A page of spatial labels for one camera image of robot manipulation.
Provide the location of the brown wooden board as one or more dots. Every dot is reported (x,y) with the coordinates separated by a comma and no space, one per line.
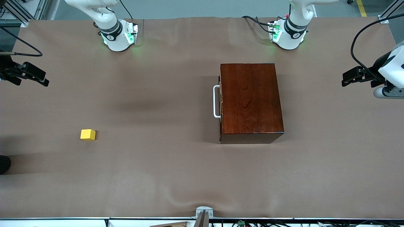
(172,224)

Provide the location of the brown table cover sheet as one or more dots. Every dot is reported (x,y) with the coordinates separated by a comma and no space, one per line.
(142,173)

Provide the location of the grey metal clamp bracket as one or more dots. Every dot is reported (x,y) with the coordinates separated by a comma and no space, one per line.
(203,211)

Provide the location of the dark brown wooden cabinet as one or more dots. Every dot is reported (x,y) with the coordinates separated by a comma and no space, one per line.
(252,101)

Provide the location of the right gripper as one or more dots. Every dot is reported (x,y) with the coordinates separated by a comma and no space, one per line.
(7,70)

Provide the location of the black left camera mount plate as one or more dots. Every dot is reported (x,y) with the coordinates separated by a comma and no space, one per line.
(396,89)

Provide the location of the yellow floor tape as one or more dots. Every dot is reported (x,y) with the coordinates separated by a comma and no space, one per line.
(361,8)

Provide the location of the yellow block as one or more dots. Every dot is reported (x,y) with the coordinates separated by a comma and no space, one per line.
(87,134)

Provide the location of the black round object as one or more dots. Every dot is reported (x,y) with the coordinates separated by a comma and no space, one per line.
(3,164)

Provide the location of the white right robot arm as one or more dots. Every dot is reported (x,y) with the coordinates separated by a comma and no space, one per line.
(115,37)

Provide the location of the aluminium frame profile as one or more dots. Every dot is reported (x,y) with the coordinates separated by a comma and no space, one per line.
(39,8)
(383,20)

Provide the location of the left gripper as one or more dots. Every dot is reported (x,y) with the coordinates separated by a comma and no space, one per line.
(377,67)

